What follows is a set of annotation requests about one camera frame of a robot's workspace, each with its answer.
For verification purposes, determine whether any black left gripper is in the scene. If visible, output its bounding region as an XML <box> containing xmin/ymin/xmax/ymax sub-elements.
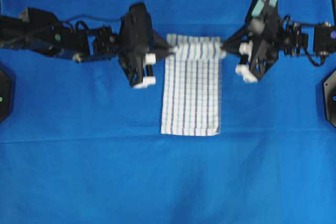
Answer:
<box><xmin>118</xmin><ymin>3</ymin><xmax>176</xmax><ymax>89</ymax></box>

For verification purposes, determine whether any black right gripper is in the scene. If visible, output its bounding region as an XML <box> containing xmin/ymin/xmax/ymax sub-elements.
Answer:
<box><xmin>221</xmin><ymin>0</ymin><xmax>280</xmax><ymax>82</ymax></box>

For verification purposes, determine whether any white blue striped towel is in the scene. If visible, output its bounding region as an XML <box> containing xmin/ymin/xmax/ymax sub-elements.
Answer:
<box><xmin>161</xmin><ymin>34</ymin><xmax>226</xmax><ymax>136</ymax></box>

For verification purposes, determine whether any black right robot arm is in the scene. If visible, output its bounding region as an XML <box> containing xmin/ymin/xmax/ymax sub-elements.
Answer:
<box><xmin>221</xmin><ymin>0</ymin><xmax>335</xmax><ymax>83</ymax></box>

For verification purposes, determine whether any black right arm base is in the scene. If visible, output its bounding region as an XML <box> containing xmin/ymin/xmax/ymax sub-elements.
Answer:
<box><xmin>323</xmin><ymin>70</ymin><xmax>335</xmax><ymax>127</ymax></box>

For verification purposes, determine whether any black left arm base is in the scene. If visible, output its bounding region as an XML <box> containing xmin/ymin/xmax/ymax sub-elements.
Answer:
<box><xmin>1</xmin><ymin>62</ymin><xmax>16</xmax><ymax>123</ymax></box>

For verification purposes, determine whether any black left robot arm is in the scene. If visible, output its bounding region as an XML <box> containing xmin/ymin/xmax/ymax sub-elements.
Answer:
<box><xmin>1</xmin><ymin>3</ymin><xmax>176</xmax><ymax>89</ymax></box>

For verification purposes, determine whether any blue table cloth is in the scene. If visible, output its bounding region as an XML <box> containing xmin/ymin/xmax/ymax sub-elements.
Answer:
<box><xmin>1</xmin><ymin>0</ymin><xmax>335</xmax><ymax>223</ymax></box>

